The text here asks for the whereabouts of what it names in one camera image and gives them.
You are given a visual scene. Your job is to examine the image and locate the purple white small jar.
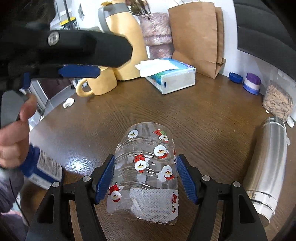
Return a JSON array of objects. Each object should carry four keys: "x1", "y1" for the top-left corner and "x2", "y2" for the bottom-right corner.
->
[{"x1": 243, "y1": 73, "x2": 261, "y2": 95}]

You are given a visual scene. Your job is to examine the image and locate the person's left hand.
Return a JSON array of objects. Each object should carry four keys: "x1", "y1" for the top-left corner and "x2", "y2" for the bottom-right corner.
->
[{"x1": 0, "y1": 94, "x2": 37, "y2": 169}]

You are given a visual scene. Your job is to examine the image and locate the pink textured vase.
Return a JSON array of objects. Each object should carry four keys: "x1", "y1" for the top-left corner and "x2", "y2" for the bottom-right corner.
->
[{"x1": 138, "y1": 13, "x2": 174, "y2": 59}]

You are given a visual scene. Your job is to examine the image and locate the blue bottle cap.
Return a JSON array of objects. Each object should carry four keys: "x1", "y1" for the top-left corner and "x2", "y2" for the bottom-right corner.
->
[{"x1": 228, "y1": 72, "x2": 243, "y2": 84}]

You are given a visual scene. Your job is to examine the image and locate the yellow thermos jug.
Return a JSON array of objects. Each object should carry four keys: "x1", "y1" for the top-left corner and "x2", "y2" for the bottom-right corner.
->
[{"x1": 98, "y1": 1, "x2": 148, "y2": 81}]

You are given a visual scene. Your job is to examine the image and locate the clear plastic santa cup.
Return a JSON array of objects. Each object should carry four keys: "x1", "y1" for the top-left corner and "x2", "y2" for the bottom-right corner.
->
[{"x1": 106, "y1": 122, "x2": 179, "y2": 225}]

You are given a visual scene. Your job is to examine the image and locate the pink dried flowers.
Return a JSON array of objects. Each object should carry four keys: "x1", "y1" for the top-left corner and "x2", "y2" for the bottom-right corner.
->
[{"x1": 125, "y1": 0, "x2": 151, "y2": 16}]

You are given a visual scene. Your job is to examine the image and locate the crumpled white tissue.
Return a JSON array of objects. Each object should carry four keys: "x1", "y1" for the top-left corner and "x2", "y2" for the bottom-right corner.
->
[{"x1": 63, "y1": 97, "x2": 75, "y2": 108}]

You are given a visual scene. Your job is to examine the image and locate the stainless steel tumbler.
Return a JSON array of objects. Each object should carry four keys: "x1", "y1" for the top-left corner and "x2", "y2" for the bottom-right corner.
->
[{"x1": 243, "y1": 116, "x2": 287, "y2": 227}]

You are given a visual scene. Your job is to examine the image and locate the brown paper bag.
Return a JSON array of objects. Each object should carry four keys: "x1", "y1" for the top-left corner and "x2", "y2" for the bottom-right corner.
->
[{"x1": 168, "y1": 1, "x2": 226, "y2": 79}]

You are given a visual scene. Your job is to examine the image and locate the black tripod stand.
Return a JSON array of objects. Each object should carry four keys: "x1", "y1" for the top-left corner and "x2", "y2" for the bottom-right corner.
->
[{"x1": 63, "y1": 0, "x2": 73, "y2": 30}]

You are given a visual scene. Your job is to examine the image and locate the tissue box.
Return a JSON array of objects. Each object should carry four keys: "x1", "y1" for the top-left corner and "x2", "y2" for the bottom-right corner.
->
[{"x1": 135, "y1": 58, "x2": 196, "y2": 95}]

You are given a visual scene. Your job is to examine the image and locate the yellow mug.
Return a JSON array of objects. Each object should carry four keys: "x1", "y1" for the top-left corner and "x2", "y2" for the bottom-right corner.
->
[{"x1": 76, "y1": 67, "x2": 117, "y2": 97}]

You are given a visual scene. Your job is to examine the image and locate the blue supplement bottle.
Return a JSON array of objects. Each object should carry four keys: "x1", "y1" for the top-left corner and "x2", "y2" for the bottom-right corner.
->
[{"x1": 19, "y1": 144, "x2": 63, "y2": 190}]

